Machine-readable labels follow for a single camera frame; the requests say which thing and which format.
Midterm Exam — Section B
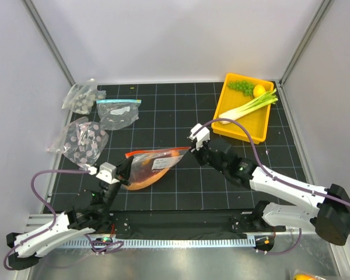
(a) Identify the orange zipper clear bag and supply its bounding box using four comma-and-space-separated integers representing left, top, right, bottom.
125, 147, 190, 180

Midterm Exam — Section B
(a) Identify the toy green onion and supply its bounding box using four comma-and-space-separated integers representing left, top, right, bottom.
218, 89, 278, 124

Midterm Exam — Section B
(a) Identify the toy meat slab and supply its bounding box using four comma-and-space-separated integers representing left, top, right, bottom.
124, 168, 170, 191

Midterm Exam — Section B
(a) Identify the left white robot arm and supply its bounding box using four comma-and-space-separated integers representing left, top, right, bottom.
3, 156, 134, 271

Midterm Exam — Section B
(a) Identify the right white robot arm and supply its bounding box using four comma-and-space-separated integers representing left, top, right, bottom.
190, 137, 350, 246

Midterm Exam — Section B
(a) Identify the clear bag with pink dots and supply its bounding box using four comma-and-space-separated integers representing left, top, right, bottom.
47, 117, 109, 170

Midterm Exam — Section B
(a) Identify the blue zipper clear bag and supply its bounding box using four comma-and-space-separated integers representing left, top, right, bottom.
96, 99, 141, 131

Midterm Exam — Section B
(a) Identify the clear bag with grey discs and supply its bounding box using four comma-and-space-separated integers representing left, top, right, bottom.
62, 79, 106, 115

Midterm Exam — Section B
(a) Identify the black grid mat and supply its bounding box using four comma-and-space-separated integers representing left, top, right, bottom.
43, 80, 323, 212

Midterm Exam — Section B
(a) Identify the yellow plastic tray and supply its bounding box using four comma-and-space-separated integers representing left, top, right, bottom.
211, 73, 274, 144

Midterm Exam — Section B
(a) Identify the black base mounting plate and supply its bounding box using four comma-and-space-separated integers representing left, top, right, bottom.
96, 209, 286, 240

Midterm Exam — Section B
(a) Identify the green toy grape bunch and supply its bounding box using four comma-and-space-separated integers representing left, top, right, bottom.
227, 80, 254, 96

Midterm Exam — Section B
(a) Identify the yellow toy lemon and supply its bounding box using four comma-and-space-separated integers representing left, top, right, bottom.
253, 85, 266, 98

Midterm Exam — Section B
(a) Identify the yellow object in corner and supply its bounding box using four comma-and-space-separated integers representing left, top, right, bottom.
291, 270, 321, 280

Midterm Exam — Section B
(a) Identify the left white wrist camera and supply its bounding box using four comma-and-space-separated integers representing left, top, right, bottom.
87, 162, 118, 184

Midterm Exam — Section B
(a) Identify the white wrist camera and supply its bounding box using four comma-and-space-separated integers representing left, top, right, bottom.
188, 123, 210, 151
87, 162, 118, 184

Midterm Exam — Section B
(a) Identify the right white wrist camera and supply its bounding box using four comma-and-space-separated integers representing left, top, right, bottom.
188, 123, 210, 151

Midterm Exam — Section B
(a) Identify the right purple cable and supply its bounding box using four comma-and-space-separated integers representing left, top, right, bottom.
192, 120, 350, 256

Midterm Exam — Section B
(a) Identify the purple cable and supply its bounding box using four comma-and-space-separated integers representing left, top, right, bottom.
192, 120, 350, 256
3, 169, 125, 271

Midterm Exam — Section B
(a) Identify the perforated aluminium rail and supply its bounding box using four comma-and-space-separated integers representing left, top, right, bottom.
51, 235, 256, 249

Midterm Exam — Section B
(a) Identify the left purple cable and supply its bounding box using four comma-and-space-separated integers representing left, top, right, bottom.
3, 169, 125, 271

